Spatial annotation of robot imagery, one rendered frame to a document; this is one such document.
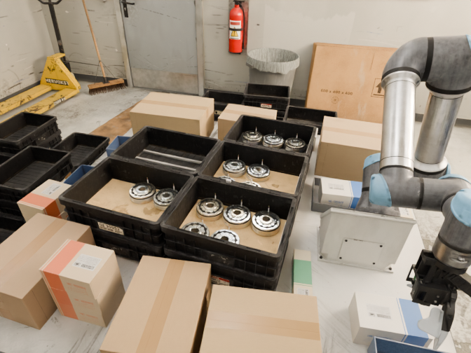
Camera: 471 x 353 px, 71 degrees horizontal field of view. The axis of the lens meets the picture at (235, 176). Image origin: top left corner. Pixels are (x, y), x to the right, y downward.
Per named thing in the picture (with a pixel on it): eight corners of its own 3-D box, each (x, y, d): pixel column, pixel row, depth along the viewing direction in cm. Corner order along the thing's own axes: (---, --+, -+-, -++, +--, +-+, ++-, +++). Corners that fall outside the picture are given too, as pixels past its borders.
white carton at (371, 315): (411, 317, 107) (421, 301, 102) (422, 355, 98) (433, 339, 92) (347, 307, 110) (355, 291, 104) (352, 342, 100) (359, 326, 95)
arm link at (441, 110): (395, 176, 126) (425, 29, 90) (440, 179, 121) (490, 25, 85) (396, 198, 118) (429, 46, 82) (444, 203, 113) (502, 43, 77)
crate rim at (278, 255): (296, 202, 121) (297, 197, 119) (279, 264, 97) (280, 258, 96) (195, 179, 130) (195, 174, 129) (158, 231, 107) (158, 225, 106)
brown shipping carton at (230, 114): (274, 134, 206) (277, 110, 197) (267, 151, 189) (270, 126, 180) (228, 126, 213) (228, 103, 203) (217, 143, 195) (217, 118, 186)
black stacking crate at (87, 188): (196, 198, 136) (195, 176, 129) (161, 251, 113) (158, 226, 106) (113, 178, 145) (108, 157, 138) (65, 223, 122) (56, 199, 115)
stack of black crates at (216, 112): (246, 126, 334) (247, 94, 314) (240, 141, 310) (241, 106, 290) (208, 121, 341) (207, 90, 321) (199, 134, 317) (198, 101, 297)
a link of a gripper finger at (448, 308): (434, 326, 74) (438, 286, 75) (442, 328, 74) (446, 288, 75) (443, 332, 70) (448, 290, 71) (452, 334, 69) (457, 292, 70)
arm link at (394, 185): (383, 29, 91) (371, 196, 74) (428, 26, 87) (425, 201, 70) (378, 58, 101) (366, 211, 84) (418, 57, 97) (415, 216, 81)
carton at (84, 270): (118, 267, 102) (113, 250, 97) (95, 300, 92) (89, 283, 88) (73, 255, 105) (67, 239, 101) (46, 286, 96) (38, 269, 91)
